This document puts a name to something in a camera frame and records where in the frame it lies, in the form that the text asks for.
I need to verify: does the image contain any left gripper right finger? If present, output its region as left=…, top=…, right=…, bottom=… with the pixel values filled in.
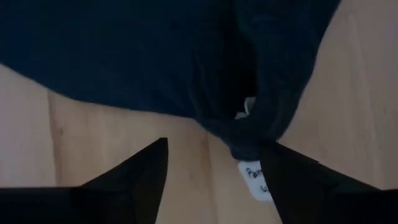
left=259, top=141, right=398, bottom=224

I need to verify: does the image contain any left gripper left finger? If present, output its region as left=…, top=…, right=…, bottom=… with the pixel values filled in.
left=0, top=137, right=169, bottom=224

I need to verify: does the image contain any navy blue garment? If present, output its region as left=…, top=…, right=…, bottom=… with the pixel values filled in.
left=0, top=0, right=343, bottom=202

